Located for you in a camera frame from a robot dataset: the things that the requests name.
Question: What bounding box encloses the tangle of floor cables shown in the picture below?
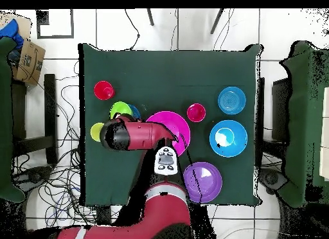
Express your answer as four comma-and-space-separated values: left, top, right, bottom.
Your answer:
12, 61, 124, 235

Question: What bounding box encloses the white box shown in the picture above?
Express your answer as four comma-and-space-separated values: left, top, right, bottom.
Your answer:
319, 86, 329, 182

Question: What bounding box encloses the large blue bowl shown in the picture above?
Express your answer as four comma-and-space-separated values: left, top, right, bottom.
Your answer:
209, 119, 248, 158

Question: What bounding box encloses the purple bowl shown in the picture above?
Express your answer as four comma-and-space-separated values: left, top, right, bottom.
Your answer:
182, 161, 223, 204

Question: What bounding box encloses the yellow cup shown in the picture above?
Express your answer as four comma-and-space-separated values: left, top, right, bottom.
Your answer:
90, 122, 105, 143

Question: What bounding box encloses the crimson cup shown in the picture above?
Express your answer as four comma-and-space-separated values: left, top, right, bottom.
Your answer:
186, 103, 207, 123

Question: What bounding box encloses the large pink bowl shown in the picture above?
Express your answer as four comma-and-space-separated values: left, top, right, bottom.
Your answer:
145, 111, 191, 157

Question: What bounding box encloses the dark grey stand base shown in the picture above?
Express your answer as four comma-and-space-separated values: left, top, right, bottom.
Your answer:
11, 166, 53, 192
259, 168, 289, 195

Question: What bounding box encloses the small blue bowl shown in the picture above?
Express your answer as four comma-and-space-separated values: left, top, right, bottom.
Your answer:
127, 103, 141, 121
217, 86, 247, 116

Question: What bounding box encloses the blue cloth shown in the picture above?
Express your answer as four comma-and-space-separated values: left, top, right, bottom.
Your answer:
0, 19, 24, 49

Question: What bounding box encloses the green cloth on side table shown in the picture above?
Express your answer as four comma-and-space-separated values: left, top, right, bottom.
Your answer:
0, 37, 25, 204
280, 40, 329, 208

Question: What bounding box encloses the cardboard box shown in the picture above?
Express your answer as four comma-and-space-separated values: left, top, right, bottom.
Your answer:
0, 12, 46, 85

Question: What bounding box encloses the black monitor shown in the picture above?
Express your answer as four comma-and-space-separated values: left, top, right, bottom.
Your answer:
271, 78, 292, 142

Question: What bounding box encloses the black hanging cable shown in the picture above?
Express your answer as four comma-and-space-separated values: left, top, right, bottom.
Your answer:
125, 8, 141, 51

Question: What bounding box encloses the black power strip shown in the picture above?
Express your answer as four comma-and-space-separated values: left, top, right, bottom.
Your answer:
96, 206, 112, 226

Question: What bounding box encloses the red cup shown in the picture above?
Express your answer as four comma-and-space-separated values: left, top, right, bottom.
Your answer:
93, 80, 116, 101

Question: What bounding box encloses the black chair frame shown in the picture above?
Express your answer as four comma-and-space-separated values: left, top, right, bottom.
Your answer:
11, 73, 58, 165

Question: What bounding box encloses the green bowl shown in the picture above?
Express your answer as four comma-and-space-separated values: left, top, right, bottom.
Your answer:
109, 101, 134, 120

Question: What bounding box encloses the dark green tablecloth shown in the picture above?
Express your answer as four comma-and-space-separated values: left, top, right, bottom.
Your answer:
78, 42, 264, 207

